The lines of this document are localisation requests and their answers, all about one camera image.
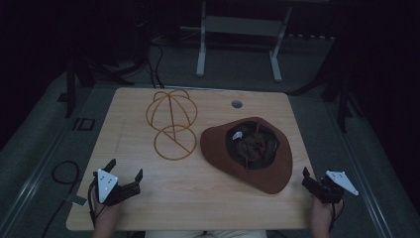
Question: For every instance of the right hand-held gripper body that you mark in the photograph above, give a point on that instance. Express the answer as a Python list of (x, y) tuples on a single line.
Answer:
[(330, 191)]

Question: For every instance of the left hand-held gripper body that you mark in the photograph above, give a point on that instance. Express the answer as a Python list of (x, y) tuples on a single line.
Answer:
[(106, 185)]

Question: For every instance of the brown wide-brim hat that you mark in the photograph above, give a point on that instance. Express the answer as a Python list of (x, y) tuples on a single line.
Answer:
[(218, 150)]

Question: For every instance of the person's right hand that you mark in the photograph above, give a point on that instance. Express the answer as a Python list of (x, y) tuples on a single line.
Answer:
[(322, 213)]

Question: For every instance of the person's left hand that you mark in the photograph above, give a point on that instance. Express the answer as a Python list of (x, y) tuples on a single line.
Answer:
[(108, 213)]

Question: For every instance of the grey tape patch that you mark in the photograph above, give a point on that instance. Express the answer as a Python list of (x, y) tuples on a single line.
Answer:
[(78, 199)]

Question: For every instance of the black metal stand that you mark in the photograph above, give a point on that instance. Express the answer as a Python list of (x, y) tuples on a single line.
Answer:
[(343, 99), (70, 89)]

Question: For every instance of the grey round table grommet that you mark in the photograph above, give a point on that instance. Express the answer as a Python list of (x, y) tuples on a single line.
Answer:
[(237, 104)]

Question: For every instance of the black rectangular floor bracket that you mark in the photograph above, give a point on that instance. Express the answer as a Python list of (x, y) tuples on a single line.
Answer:
[(84, 124)]

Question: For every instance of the white metal desk frame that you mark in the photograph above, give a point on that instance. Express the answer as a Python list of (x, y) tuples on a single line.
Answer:
[(242, 25)]

